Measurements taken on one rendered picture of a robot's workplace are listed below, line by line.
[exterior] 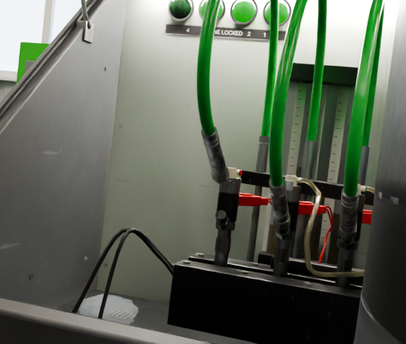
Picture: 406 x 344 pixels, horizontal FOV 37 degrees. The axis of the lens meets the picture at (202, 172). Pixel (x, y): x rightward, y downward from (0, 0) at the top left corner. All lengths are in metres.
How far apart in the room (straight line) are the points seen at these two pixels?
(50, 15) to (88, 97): 4.38
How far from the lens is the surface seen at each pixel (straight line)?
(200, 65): 0.63
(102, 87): 1.11
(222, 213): 0.77
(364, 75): 0.63
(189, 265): 0.78
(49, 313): 0.64
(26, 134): 0.91
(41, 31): 5.51
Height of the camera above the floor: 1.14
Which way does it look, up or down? 3 degrees down
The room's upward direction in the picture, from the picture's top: 7 degrees clockwise
